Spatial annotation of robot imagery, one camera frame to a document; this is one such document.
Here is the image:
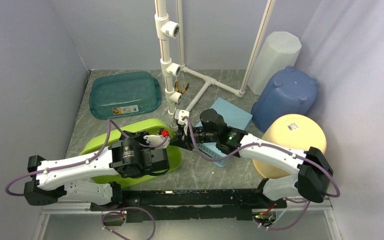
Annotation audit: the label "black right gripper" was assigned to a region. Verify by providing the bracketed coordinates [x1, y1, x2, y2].
[170, 121, 218, 151]

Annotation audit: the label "green plastic tray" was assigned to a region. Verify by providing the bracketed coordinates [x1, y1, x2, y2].
[80, 118, 182, 189]

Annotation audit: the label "dark teal translucent tub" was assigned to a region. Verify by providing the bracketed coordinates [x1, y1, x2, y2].
[89, 71, 162, 120]

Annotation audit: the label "cream yellow bucket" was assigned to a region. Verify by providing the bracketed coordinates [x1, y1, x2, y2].
[252, 113, 328, 180]

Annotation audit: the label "blue and cream bucket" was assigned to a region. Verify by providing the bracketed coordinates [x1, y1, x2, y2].
[251, 65, 319, 133]

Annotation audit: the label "white octagonal plastic container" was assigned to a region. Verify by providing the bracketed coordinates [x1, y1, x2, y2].
[247, 31, 302, 95]

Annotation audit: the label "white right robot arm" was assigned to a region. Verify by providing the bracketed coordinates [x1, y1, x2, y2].
[170, 108, 337, 208]

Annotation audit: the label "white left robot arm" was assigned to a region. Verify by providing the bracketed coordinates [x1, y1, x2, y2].
[23, 135, 170, 210]

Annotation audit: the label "black base bar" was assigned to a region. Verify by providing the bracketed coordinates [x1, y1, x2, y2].
[90, 188, 287, 223]

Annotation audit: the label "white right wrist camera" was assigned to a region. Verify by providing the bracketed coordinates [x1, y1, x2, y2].
[173, 109, 190, 135]

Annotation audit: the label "yellow handled pliers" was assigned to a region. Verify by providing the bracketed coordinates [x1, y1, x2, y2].
[174, 80, 189, 95]

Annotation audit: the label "white PVC pipe frame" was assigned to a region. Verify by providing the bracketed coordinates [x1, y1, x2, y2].
[153, 0, 277, 133]

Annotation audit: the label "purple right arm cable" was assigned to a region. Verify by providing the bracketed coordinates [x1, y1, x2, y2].
[181, 115, 341, 232]

